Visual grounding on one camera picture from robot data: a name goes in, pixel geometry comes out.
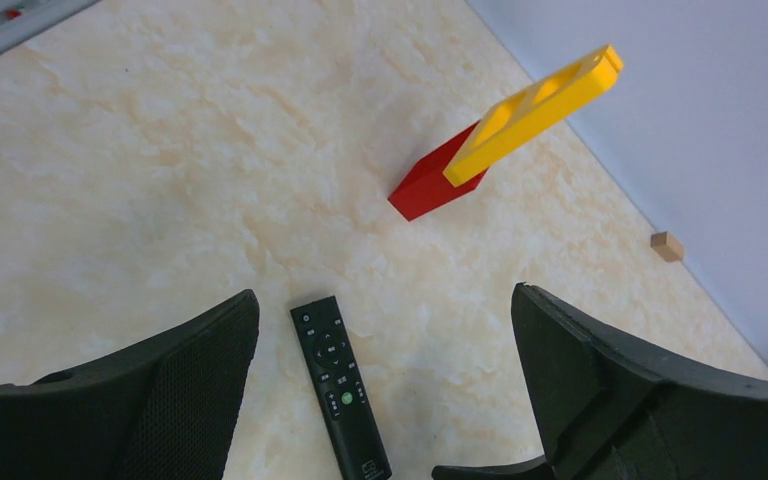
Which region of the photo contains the red toy block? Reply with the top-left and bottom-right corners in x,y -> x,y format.
388,122 -> 487,221

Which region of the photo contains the black remote control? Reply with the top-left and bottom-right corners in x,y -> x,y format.
290,296 -> 392,480

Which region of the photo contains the small wooden block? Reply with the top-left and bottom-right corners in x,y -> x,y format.
650,231 -> 685,262

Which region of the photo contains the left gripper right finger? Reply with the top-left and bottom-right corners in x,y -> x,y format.
432,283 -> 768,479

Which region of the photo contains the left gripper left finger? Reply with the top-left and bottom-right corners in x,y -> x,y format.
0,290 -> 260,479

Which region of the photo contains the yellow toy block plate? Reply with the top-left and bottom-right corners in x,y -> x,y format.
443,44 -> 624,187

